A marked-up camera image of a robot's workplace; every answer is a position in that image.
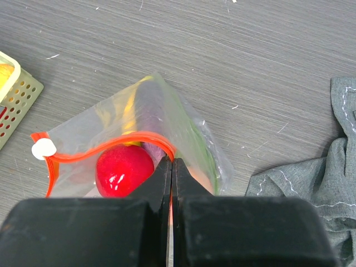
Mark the red toy apple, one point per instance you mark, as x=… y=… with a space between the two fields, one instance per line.
x=122 y=169

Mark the green plastic basket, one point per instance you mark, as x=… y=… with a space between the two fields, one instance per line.
x=18 y=95

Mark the orange toy peach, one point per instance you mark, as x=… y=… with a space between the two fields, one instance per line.
x=201 y=177

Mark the green toy leaves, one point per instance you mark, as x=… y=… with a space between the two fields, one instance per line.
x=196 y=145

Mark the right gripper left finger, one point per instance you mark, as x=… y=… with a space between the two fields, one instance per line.
x=92 y=231

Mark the yellow orange toy fruit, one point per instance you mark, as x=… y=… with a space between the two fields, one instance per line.
x=6 y=71

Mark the grey folded cloth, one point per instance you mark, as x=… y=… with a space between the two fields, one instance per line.
x=328 y=183

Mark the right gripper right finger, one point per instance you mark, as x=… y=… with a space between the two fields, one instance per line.
x=243 y=231

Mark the clear orange zip bag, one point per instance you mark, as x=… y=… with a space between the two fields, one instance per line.
x=71 y=159

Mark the yellow toy banana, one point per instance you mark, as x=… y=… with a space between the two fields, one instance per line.
x=118 y=113

